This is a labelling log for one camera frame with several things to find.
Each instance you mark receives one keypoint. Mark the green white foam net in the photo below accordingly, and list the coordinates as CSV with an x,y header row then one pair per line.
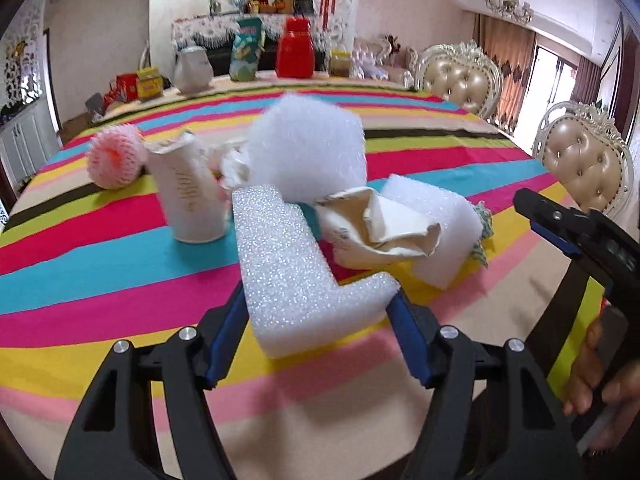
x,y
484,214

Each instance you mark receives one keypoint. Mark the beige tufted chair far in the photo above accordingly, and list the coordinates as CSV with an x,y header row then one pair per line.
x,y
462,74

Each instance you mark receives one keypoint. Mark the red gift bags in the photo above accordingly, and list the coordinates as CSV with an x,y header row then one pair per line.
x,y
123,89

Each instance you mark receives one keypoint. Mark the striped colourful tablecloth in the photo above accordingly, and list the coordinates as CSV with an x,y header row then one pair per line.
x,y
82,268

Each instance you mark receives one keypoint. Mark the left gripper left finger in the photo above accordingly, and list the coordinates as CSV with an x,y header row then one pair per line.
x,y
113,434

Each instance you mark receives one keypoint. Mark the person right hand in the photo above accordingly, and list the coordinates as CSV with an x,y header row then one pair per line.
x,y
619,394

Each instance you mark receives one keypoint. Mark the small yellow lid jar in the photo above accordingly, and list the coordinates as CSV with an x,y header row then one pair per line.
x,y
340,64

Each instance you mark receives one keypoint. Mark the red thermos jug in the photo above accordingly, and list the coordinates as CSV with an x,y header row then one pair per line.
x,y
295,54

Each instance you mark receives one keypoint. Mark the green snack bag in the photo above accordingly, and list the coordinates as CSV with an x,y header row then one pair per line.
x,y
246,50

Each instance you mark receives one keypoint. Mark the white plastic wrap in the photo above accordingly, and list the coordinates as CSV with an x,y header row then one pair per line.
x,y
228,162

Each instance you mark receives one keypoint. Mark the pink foam net ball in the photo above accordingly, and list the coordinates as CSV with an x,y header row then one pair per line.
x,y
116,156

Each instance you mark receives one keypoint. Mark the white foam block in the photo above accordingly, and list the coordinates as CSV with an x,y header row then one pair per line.
x,y
449,216
306,148

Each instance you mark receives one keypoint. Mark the beige tufted chair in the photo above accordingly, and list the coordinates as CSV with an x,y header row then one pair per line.
x,y
580,145
462,74

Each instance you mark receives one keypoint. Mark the brown curtain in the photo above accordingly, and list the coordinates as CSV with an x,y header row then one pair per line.
x,y
511,47

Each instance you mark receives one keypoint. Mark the white low cabinet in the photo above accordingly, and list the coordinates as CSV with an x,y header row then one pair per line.
x,y
28,141

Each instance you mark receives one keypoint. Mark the white paper carton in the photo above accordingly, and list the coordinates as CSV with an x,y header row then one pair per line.
x,y
194,205

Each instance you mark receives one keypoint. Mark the yellow lidded jar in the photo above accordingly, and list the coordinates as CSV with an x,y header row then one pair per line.
x,y
150,83

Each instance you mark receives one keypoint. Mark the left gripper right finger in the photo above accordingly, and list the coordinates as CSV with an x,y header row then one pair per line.
x,y
492,413

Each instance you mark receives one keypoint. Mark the chandelier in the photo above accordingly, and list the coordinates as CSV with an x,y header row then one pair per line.
x,y
517,11

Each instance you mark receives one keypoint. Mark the cream paper bag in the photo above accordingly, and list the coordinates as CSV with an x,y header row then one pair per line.
x,y
367,231

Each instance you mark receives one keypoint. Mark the beige tufted chair near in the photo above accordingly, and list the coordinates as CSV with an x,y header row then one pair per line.
x,y
580,145

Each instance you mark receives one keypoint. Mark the white L-shaped foam piece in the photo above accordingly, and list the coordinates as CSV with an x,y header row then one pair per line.
x,y
294,302

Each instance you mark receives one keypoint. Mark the piano with lace cover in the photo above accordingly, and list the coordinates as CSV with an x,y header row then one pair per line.
x,y
215,34

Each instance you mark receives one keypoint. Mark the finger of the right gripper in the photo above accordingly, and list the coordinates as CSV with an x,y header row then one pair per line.
x,y
567,248
569,223

